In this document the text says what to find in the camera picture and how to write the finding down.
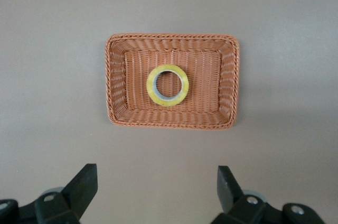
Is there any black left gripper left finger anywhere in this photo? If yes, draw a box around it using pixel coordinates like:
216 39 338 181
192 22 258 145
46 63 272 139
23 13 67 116
0 163 99 224

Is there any brown wicker basket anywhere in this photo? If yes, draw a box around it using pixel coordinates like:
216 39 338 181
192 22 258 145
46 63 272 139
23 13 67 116
103 33 241 130

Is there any yellow clear tape roll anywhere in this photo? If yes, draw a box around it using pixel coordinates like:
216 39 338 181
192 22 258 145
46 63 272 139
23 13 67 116
146 63 190 107

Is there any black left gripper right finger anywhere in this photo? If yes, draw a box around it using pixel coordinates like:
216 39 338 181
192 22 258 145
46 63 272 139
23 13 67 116
212 165 326 224

